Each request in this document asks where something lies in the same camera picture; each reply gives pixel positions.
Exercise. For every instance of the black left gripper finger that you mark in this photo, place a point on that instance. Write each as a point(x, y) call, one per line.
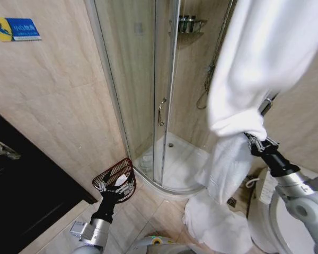
point(107, 176)
point(122, 189)

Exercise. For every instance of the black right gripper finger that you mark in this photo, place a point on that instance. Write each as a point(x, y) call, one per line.
point(253, 141)
point(272, 141)

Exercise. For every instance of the red-brown mesh hamper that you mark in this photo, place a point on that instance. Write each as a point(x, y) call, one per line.
point(119, 172)

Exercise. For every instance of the white bath towel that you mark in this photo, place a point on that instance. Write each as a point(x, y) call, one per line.
point(254, 66)

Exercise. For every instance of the white paper scrap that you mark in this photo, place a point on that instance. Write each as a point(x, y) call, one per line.
point(121, 181)

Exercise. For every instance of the white shower tray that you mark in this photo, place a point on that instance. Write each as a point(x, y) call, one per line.
point(175, 164)

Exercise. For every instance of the square floor drain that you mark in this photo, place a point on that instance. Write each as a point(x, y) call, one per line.
point(231, 202)

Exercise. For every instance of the round shower drain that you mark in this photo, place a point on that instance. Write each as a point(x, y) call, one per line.
point(170, 145)

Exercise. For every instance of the white toilet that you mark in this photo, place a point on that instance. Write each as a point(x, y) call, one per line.
point(275, 225)

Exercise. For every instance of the black wooden cabinet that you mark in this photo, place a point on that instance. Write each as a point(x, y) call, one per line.
point(24, 185)

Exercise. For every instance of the chrome shower valve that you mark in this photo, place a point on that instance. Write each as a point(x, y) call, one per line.
point(209, 68)

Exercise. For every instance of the dark toiletry bottle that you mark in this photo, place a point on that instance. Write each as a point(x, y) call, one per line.
point(192, 23)
point(181, 23)
point(187, 23)

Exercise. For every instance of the glass shower enclosure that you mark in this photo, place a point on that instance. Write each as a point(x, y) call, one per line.
point(137, 79)

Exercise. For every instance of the blue and yellow wall sign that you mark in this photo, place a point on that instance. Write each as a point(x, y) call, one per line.
point(14, 28)

